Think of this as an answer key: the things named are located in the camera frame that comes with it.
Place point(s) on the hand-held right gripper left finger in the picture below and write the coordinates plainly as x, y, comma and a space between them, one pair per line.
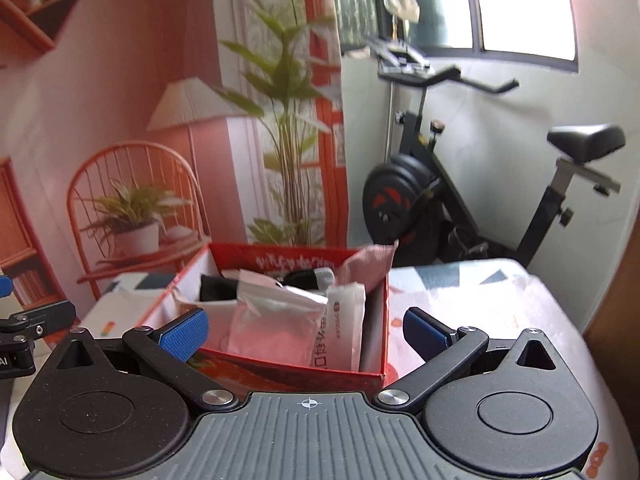
185, 335

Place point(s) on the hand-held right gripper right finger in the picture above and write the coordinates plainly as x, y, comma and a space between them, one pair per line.
425, 332

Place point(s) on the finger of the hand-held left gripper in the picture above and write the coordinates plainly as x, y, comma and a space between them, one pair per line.
40, 320
5, 286

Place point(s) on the black cloth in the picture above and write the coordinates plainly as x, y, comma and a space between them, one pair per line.
217, 287

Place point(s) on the pink knitted cloth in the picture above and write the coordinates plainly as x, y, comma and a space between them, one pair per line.
367, 270

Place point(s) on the white printed packet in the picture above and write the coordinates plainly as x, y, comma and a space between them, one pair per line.
340, 325

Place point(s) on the silver plastic packet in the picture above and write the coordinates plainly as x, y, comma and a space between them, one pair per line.
270, 320

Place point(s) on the red printed cardboard box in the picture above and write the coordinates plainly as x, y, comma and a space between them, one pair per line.
280, 375

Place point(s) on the grey and black sock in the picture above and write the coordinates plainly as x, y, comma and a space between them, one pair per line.
310, 277

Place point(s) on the printed tablecloth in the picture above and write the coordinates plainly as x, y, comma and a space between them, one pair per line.
500, 300

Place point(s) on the black exercise bike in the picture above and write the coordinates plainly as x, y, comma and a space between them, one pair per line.
425, 195

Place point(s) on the wooden cabinet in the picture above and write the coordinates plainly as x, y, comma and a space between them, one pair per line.
617, 330

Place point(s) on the dark framed window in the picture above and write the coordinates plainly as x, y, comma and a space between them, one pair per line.
525, 5

